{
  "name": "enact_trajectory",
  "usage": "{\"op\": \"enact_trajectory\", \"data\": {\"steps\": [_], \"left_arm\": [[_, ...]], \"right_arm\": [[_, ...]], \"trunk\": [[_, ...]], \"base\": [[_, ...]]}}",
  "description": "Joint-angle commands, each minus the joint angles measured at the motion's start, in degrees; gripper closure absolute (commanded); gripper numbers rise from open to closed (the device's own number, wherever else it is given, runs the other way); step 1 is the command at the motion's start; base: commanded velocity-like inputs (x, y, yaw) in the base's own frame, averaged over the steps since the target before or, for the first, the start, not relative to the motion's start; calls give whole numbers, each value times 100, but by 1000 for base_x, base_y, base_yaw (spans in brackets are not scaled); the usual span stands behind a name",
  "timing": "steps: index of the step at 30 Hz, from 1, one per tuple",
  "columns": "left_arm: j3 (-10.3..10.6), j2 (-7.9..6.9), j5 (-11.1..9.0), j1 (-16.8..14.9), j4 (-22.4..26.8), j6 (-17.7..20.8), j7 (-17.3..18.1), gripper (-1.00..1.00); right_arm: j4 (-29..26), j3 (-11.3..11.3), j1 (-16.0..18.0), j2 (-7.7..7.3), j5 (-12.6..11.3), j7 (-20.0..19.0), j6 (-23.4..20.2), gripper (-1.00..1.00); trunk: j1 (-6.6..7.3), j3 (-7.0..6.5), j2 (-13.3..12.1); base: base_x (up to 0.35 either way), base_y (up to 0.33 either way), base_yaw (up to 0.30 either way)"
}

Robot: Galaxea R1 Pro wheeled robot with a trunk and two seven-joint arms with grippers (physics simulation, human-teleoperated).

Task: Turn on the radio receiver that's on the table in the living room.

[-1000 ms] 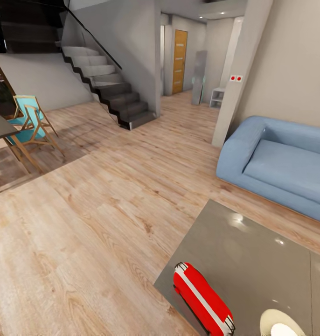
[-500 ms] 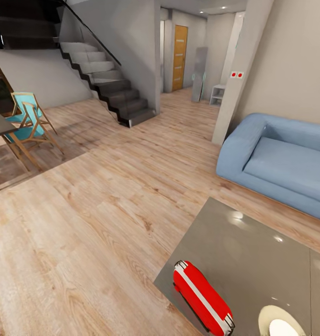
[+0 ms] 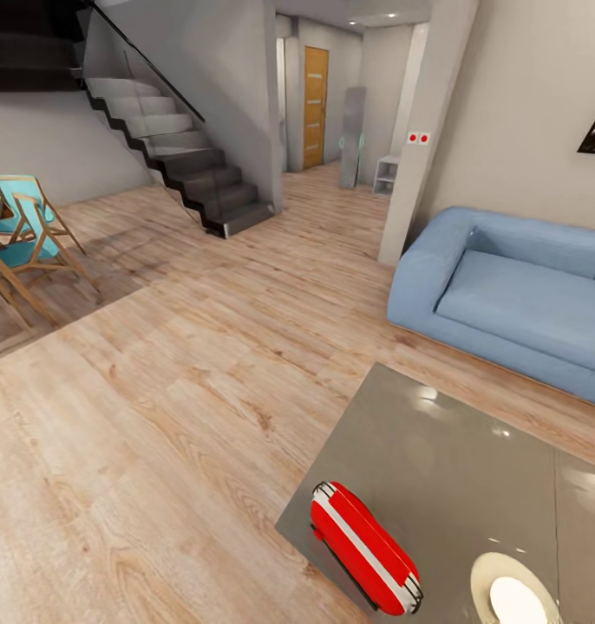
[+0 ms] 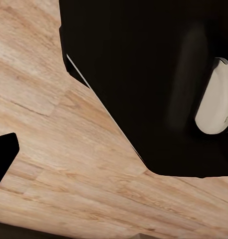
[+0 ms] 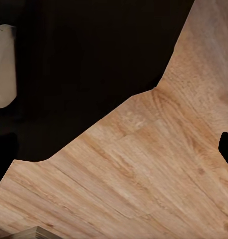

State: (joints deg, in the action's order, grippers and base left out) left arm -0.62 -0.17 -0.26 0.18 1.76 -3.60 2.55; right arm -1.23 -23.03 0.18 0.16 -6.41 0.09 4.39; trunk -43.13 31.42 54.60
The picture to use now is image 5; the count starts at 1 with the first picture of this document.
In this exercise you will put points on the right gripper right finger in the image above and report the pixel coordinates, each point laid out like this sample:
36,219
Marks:
223,145

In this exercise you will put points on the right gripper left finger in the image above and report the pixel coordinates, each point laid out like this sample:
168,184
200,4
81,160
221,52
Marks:
9,148

